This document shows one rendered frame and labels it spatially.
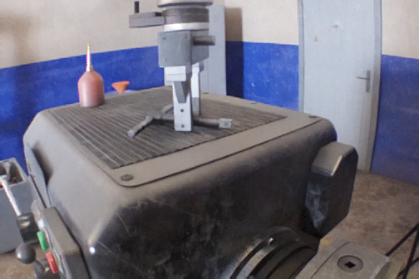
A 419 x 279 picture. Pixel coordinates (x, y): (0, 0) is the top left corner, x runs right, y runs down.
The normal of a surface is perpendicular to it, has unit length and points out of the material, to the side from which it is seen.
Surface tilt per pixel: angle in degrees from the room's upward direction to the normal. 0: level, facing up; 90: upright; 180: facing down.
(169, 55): 90
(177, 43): 90
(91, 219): 45
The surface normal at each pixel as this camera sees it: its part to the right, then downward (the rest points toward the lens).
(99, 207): -0.56, -0.54
